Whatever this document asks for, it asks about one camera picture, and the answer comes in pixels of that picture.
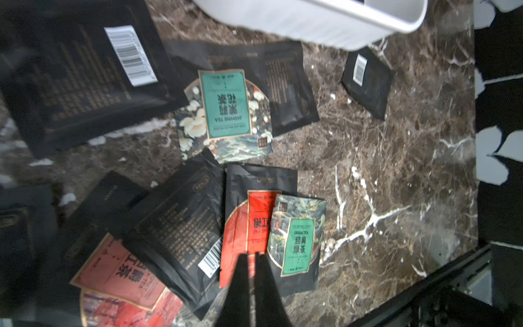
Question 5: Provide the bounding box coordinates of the black tea bag gold print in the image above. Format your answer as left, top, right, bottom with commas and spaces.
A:
115, 149, 225, 320

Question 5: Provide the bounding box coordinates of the black tea bag with barcode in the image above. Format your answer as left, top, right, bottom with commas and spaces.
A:
342, 47, 395, 121

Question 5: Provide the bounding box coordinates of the red label dark tea bag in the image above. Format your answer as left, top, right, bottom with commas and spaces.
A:
219, 164, 298, 288

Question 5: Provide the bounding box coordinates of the pink label tea bag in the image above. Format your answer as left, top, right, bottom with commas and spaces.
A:
69, 233, 166, 311

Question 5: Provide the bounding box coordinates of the black tea bag under jasmine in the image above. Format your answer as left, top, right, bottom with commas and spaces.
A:
164, 40, 320, 136

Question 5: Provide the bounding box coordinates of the black barcode tea bag left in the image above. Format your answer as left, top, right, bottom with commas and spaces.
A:
1, 1, 188, 159

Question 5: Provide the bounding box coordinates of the green label floral tea bag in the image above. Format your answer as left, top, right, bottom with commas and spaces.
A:
175, 69, 273, 164

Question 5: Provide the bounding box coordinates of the white plastic storage box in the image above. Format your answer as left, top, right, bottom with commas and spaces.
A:
196, 0, 428, 51

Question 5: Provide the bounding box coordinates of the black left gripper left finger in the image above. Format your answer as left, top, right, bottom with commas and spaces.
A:
215, 254, 250, 327

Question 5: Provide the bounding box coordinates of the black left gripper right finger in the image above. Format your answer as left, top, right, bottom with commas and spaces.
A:
254, 253, 292, 326

